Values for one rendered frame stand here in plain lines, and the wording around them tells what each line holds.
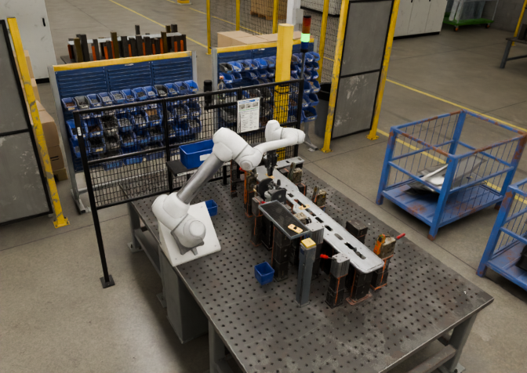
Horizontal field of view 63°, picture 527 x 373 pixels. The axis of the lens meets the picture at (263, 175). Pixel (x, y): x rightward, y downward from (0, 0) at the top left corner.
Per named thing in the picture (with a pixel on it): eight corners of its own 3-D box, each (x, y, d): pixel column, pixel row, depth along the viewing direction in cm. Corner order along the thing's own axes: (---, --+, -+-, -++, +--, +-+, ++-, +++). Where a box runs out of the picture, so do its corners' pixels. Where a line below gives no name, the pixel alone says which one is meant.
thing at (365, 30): (325, 153, 601) (343, -1, 503) (318, 149, 611) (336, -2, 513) (378, 138, 652) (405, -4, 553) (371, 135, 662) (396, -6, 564)
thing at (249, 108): (259, 129, 378) (260, 95, 362) (236, 134, 367) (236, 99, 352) (258, 128, 379) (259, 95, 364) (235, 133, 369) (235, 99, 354)
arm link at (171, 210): (169, 235, 275) (143, 213, 273) (176, 226, 291) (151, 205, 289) (248, 146, 257) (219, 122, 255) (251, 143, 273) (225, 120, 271)
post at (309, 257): (310, 303, 262) (317, 246, 241) (299, 308, 259) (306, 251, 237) (303, 295, 268) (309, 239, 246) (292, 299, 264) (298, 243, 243)
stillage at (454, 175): (443, 179, 551) (463, 108, 504) (501, 209, 492) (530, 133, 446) (375, 203, 494) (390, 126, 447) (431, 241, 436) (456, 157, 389)
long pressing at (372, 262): (390, 263, 254) (390, 261, 253) (361, 276, 243) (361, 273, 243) (269, 164, 356) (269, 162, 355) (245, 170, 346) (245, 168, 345)
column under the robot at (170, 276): (182, 344, 316) (176, 276, 284) (166, 316, 338) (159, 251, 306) (219, 327, 331) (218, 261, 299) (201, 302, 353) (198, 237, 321)
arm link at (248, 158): (267, 154, 272) (251, 140, 271) (259, 165, 256) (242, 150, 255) (254, 168, 278) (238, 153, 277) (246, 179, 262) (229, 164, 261)
